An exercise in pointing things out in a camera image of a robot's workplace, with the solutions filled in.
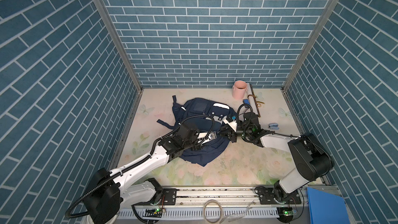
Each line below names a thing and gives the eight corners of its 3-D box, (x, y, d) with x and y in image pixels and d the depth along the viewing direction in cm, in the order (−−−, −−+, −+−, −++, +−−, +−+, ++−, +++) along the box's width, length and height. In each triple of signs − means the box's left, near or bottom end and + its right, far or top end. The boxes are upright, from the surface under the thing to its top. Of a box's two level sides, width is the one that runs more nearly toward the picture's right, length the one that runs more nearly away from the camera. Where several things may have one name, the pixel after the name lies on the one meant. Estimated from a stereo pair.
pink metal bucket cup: (232, 100, 116) (234, 90, 108) (231, 90, 123) (233, 80, 115) (245, 100, 117) (248, 90, 108) (243, 90, 124) (245, 80, 115)
